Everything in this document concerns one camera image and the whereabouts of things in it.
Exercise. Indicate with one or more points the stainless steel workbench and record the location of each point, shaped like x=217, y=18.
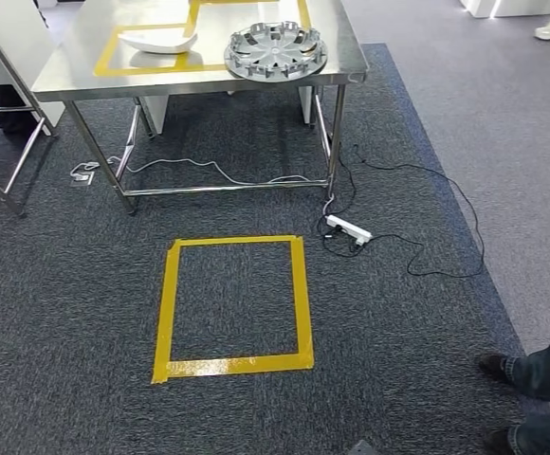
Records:
x=66, y=69

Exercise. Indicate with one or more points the grey plastic wheel cover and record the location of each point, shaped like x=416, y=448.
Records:
x=275, y=53

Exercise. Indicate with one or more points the white platform with light strips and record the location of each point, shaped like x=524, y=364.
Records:
x=516, y=7

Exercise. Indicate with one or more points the yellow floor tape rectangle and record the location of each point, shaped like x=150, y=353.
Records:
x=237, y=365

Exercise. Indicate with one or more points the white power strip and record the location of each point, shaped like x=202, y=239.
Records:
x=348, y=229

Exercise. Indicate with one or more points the metal floor outlet plate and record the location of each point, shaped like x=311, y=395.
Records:
x=82, y=179

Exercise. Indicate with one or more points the white curved plastic part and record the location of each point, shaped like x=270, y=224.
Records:
x=161, y=43

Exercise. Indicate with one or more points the dark grey robot chest edge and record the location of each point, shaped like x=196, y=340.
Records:
x=360, y=448

